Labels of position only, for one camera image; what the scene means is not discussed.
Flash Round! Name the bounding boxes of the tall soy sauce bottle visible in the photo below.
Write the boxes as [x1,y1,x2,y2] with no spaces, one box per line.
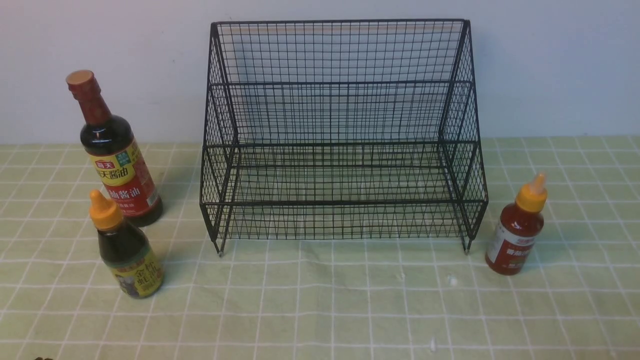
[65,69,163,227]

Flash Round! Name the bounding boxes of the small red chili sauce bottle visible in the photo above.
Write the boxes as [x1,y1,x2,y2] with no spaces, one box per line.
[485,172,547,276]

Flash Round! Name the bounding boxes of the small dark vinegar bottle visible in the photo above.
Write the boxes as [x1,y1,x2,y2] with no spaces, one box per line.
[89,189,165,299]

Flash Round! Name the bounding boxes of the green checkered tablecloth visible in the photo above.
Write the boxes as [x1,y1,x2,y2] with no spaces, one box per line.
[0,136,640,360]

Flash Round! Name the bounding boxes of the black wire mesh shelf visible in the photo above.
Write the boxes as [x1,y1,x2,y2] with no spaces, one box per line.
[199,18,489,256]

